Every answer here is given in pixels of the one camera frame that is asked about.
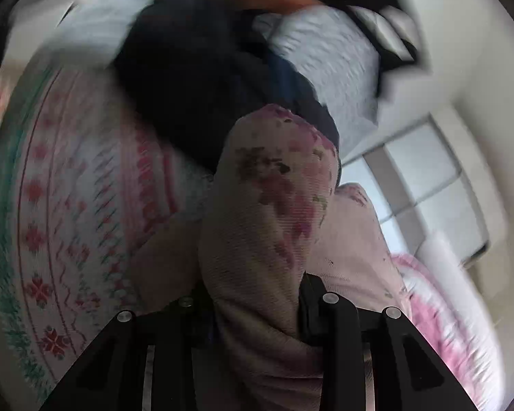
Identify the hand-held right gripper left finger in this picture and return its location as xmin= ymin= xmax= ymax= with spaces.
xmin=40 ymin=290 xmax=218 ymax=411

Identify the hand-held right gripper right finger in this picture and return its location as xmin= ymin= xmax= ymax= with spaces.
xmin=299 ymin=273 xmax=476 ymax=411

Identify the pink floral garment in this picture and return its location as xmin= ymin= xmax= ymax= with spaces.
xmin=128 ymin=103 xmax=413 ymax=411

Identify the pink white floral quilt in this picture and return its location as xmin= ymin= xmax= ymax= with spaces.
xmin=389 ymin=252 xmax=504 ymax=411

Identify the white grey wardrobe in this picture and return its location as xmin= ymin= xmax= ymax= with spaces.
xmin=340 ymin=112 xmax=492 ymax=267

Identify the dark cloth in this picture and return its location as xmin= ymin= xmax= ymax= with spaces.
xmin=112 ymin=0 xmax=342 ymax=173

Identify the black white object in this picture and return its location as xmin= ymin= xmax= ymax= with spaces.
xmin=321 ymin=0 xmax=421 ymax=100

